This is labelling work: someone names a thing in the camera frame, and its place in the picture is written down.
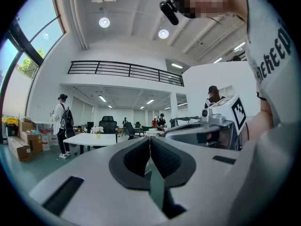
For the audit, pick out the large cardboard box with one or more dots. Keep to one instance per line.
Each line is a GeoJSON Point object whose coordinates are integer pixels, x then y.
{"type": "Point", "coordinates": [33, 138]}

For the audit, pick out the group of clear water bottles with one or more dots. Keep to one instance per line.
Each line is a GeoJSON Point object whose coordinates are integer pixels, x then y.
{"type": "Point", "coordinates": [48, 139]}

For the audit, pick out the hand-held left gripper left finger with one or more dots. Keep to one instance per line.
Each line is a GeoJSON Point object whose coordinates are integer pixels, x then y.
{"type": "Point", "coordinates": [117, 166]}

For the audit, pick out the person's white printed shirt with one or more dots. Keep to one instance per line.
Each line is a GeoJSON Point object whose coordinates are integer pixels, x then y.
{"type": "Point", "coordinates": [265, 32]}

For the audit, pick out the person's right forearm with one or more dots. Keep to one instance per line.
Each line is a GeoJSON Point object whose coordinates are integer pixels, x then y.
{"type": "Point", "coordinates": [258, 126]}

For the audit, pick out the black office chair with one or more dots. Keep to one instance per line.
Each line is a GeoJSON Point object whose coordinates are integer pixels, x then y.
{"type": "Point", "coordinates": [108, 125]}
{"type": "Point", "coordinates": [129, 128]}

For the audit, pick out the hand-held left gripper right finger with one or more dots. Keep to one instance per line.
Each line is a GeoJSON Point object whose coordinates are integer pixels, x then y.
{"type": "Point", "coordinates": [183, 167]}

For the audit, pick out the round ceiling light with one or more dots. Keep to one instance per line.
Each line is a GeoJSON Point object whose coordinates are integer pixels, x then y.
{"type": "Point", "coordinates": [163, 34]}
{"type": "Point", "coordinates": [104, 22]}

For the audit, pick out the white flowers in pot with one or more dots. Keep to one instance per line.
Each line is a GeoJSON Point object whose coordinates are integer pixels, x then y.
{"type": "Point", "coordinates": [97, 129]}

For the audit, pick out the black bin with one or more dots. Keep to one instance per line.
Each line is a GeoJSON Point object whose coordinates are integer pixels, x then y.
{"type": "Point", "coordinates": [11, 129]}

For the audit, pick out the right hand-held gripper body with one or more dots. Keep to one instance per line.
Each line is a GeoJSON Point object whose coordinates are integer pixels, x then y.
{"type": "Point", "coordinates": [223, 116]}

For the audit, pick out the long flat cardboard box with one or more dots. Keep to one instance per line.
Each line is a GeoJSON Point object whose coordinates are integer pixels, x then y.
{"type": "Point", "coordinates": [20, 148]}

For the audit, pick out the black balcony railing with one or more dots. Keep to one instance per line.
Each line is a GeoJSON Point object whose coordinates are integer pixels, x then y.
{"type": "Point", "coordinates": [127, 70]}

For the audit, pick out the large black-framed window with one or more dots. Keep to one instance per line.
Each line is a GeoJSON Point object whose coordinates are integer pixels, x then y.
{"type": "Point", "coordinates": [26, 43]}

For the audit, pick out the black head-mounted camera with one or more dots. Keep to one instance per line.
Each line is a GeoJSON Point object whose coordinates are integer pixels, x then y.
{"type": "Point", "coordinates": [169, 12]}

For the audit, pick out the white table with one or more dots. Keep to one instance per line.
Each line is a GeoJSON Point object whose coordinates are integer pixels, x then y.
{"type": "Point", "coordinates": [91, 139]}

